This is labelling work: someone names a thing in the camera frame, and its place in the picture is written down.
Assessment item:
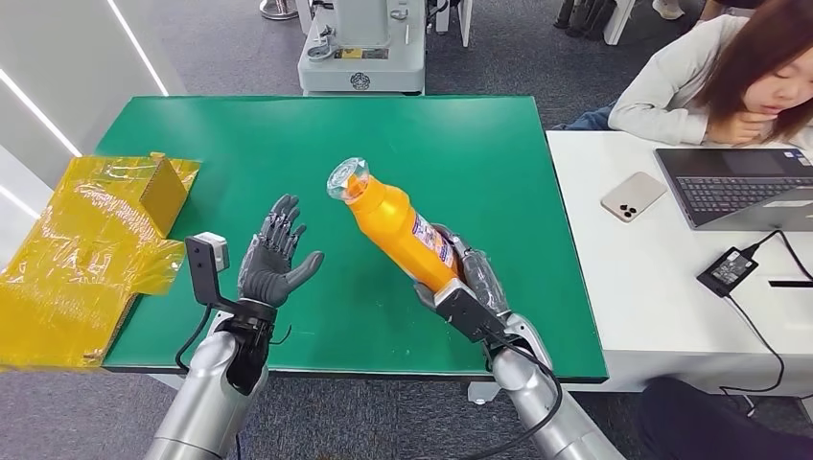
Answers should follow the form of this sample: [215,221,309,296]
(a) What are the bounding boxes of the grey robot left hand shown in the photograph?
[237,193,326,310]

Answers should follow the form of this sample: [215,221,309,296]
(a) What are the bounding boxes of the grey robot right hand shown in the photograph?
[413,223,513,319]

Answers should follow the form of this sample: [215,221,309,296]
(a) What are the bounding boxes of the orange detergent bottle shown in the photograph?
[326,156,460,294]

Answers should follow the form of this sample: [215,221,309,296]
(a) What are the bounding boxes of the white table foot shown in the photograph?
[467,380,504,407]

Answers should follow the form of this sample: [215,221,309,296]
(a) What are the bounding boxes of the beige smartphone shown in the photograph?
[599,171,669,224]

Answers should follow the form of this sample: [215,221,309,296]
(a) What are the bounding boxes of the yellow plastic-wrapped cardboard box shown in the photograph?
[0,151,202,374]

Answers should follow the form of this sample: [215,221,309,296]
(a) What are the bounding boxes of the white machine base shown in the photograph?
[296,0,428,97]

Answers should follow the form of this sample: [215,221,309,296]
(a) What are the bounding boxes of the black power adapter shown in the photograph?
[695,245,761,299]

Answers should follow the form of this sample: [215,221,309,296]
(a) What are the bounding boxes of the grey laptop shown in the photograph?
[654,147,813,232]

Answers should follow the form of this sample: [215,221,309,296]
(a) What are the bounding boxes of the chrome stand base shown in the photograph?
[258,0,300,22]

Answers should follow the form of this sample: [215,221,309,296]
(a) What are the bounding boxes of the black boots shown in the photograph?
[552,0,618,43]

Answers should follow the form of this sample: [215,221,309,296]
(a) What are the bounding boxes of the seated person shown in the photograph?
[550,0,813,151]

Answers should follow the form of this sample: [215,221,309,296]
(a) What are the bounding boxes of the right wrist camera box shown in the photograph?
[434,278,509,345]

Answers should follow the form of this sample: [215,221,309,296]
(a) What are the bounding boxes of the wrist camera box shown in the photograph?
[184,232,232,312]
[434,278,509,345]

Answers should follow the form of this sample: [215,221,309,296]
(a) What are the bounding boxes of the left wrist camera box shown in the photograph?
[184,232,232,312]

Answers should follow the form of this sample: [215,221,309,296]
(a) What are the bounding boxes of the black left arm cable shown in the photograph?
[174,304,212,376]

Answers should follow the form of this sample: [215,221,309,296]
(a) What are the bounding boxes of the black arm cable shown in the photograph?
[174,304,212,376]
[462,334,565,460]

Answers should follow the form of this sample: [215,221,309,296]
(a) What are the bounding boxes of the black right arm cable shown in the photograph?
[462,334,565,460]

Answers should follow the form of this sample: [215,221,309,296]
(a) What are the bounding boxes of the black adapter cable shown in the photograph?
[719,229,813,400]

